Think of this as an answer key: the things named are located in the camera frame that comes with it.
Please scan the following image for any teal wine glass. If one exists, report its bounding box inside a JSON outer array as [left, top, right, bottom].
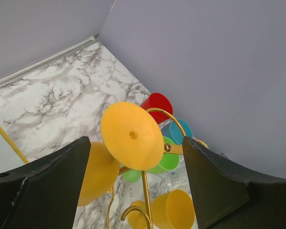
[[161, 118, 194, 145]]

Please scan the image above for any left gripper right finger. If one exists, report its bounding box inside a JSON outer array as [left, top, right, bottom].
[[183, 136, 286, 229]]

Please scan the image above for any red wine glass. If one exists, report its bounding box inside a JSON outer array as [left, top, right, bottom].
[[140, 93, 174, 124]]

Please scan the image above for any gold wire glass rack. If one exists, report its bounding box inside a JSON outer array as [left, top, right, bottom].
[[106, 107, 209, 229]]

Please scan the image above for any yellow framed whiteboard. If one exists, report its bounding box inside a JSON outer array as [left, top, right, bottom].
[[0, 126, 29, 173]]

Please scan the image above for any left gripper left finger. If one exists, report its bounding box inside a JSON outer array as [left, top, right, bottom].
[[0, 136, 91, 229]]

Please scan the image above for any orange wine glass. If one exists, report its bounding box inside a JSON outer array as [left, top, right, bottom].
[[78, 102, 164, 207], [127, 189, 196, 229]]

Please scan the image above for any green wine glass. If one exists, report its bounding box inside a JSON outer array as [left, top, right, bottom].
[[121, 135, 181, 184]]

